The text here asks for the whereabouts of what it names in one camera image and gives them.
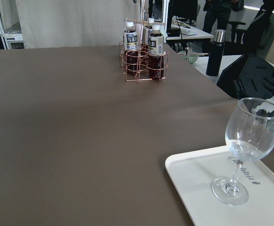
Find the copper wire bottle basket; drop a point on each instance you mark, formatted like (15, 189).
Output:
(142, 72)

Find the tea bottle white cap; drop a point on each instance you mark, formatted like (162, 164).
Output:
(130, 47)

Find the mint green bowl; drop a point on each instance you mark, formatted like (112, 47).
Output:
(192, 57)

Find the black thermos flask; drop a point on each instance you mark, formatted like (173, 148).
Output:
(216, 52)

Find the cream rabbit tray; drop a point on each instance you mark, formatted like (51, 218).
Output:
(202, 178)

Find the clear wine glass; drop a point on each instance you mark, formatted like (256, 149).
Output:
(249, 136)

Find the black foam case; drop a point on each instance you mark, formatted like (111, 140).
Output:
(248, 76)

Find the person in dark clothes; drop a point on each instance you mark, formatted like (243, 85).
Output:
(217, 10)

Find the black office chair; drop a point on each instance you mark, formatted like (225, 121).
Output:
(248, 40)

